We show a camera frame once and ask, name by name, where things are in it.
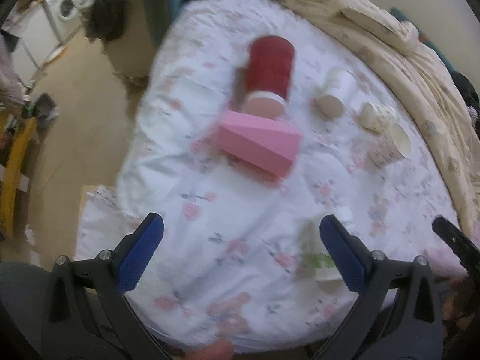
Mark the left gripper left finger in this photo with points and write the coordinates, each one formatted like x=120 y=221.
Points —
x=87 y=315

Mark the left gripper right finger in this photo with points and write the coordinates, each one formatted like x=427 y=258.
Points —
x=397 y=314

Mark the white green paper cup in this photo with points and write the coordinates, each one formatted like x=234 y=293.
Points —
x=314 y=261

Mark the patterned paper cup open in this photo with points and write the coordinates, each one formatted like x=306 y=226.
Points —
x=392 y=146

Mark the small patterned paper cup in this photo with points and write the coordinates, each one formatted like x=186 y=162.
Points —
x=377 y=118

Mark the white paper cup brown base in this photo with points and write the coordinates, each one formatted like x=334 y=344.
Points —
x=335 y=92

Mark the red paper cup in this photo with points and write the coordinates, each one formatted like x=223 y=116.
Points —
x=268 y=76

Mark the cream quilt blanket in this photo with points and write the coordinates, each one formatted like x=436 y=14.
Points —
x=419 y=79

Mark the pink folded paper box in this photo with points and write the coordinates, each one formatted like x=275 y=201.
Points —
x=269 y=144

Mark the white floral bed sheet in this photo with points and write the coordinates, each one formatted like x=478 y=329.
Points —
x=226 y=264

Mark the dark furry garment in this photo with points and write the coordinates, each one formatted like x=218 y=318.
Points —
x=104 y=20

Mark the white washing machine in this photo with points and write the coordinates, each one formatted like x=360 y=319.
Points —
x=64 y=16

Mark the yellow chair frame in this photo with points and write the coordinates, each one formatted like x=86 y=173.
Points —
x=12 y=176

